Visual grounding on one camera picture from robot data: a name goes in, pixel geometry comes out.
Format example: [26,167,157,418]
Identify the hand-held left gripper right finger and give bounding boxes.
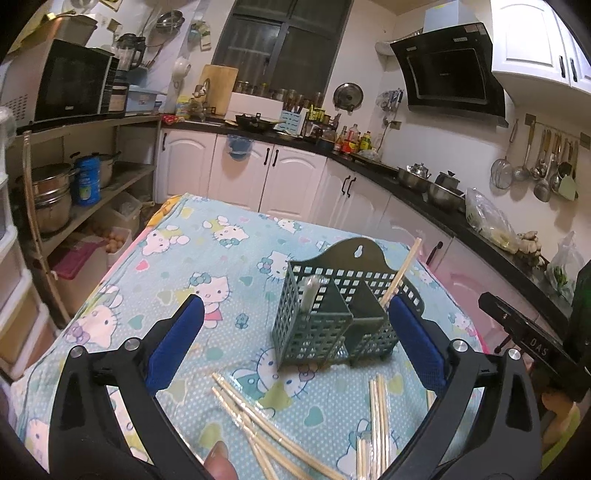
[383,293,543,480]

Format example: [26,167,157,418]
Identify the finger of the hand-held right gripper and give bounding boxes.
[478,292,568,370]

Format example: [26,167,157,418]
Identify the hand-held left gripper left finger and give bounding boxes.
[48,293,206,480]

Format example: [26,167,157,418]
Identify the bamboo chopstick pair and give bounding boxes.
[211,373,347,480]
[211,388,280,480]
[379,237,423,309]
[355,436,371,480]
[368,374,392,480]

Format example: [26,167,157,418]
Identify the green plastic utensil caddy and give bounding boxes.
[271,239,426,372]

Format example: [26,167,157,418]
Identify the person's left hand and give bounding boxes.
[205,440,239,480]

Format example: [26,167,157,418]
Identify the plastic bag with greens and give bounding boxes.
[547,231,585,297]

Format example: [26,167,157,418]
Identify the ginger root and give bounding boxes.
[517,231,544,267]

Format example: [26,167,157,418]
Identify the cartoon cat printed blanket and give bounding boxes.
[9,194,490,480]

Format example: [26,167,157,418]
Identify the clear plastic bag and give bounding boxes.
[465,188,520,253]

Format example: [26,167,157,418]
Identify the box of eggs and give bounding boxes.
[104,226,133,267]

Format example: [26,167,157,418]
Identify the white spoon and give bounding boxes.
[300,274,321,310]

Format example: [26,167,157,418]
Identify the pink lid plastic container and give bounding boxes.
[48,240,110,315]

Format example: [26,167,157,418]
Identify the hanging steel skimmer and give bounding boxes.
[532,130,554,202]

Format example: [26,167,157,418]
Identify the steel pot with lid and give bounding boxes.
[427,171,465,212]

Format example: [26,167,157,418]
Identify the steel kettle pot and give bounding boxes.
[397,162,433,193]

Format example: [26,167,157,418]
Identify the bamboo stick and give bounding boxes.
[23,131,71,329]

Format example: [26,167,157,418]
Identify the wooden shelf unit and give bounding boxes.
[16,113,162,333]

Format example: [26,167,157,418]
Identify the white plastic drawer unit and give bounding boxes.
[0,106,57,376]

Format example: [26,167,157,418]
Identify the blue tin can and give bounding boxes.
[74,154,102,206]

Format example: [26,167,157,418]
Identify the steel pot on shelf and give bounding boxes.
[69,151,122,188]

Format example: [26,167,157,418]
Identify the stacked steel steamer pot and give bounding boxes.
[18,164,77,234]

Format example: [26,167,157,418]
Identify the white lower kitchen cabinets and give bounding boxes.
[157,127,568,352]

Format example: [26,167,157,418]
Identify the group of sauce bottles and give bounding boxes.
[332,122,376,156]

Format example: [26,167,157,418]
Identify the black wok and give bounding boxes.
[235,113,286,133]

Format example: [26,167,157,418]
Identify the blue cutlery holder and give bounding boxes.
[281,110,308,137]

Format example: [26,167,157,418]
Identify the hanging steel pot lid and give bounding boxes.
[333,83,365,112]

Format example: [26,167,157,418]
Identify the wooden cutting board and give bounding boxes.
[201,65,239,116]

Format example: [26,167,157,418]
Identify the black range hood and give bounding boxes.
[390,22,509,128]

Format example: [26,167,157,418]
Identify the black microwave oven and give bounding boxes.
[0,39,121,126]

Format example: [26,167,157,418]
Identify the white upper kitchen cabinet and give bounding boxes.
[489,0,591,93]

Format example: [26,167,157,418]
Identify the blender jug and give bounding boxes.
[115,33,147,72]

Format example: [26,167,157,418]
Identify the dark framed window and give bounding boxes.
[211,0,354,100]

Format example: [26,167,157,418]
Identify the hanging steel bowl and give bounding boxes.
[154,10,186,34]

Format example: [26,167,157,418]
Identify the hanging wire strainer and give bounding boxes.
[490,119,514,189]

